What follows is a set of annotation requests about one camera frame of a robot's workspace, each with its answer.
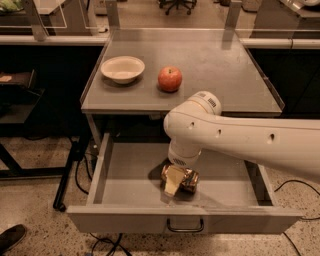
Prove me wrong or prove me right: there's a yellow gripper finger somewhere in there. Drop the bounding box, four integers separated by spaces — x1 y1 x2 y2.
163 165 185 196

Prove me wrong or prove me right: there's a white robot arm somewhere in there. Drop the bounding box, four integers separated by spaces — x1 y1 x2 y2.
163 91 320 182

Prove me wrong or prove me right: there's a grey open drawer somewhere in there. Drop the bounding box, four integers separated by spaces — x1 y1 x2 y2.
67 135 302 234

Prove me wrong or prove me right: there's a grey counter cabinet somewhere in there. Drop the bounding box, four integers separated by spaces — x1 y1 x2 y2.
81 0 283 145

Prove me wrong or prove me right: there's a red apple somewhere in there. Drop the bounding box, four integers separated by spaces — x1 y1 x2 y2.
158 66 182 92

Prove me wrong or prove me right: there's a white bowl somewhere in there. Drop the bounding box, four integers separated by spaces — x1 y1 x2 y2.
100 56 145 84

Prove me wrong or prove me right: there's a black side table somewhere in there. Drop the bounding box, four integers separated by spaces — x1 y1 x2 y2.
0 71 77 212

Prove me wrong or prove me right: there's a black office chair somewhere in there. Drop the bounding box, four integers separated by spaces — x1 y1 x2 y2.
157 0 197 15

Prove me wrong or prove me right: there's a black shoe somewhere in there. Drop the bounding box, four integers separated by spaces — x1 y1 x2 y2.
0 224 27 254

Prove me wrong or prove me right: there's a black drawer handle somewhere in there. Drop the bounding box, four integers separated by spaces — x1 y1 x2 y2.
166 218 204 233

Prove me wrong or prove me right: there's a black floor cable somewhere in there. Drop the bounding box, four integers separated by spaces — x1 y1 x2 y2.
74 153 134 256
273 179 320 256

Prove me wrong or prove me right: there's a black right floor cable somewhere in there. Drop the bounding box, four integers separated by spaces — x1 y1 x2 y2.
273 179 320 256

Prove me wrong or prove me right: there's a white horizontal rail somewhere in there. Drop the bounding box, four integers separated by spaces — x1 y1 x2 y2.
0 35 320 50

